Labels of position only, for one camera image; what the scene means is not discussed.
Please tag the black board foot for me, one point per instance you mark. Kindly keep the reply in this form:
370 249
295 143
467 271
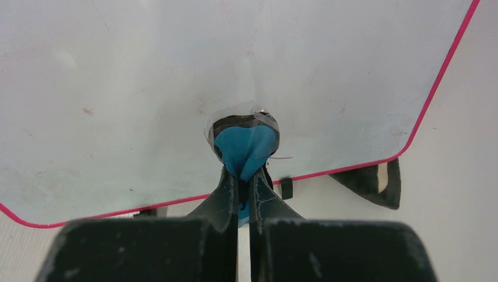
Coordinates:
286 188
146 213

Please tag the pink framed whiteboard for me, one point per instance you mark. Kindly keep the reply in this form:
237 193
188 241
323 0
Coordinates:
105 105

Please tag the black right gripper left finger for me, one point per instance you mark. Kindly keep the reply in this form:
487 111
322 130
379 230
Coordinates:
201 246

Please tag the blue black whiteboard eraser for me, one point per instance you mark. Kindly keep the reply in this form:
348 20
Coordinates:
243 137

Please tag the black board foot right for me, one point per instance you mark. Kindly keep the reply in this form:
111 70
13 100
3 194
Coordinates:
286 188

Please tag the black board foot left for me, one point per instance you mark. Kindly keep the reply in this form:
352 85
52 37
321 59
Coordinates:
146 213

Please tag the black patterned blanket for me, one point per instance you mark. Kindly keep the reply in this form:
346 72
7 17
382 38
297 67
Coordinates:
380 184

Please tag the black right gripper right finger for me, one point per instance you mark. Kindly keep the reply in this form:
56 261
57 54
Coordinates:
284 246

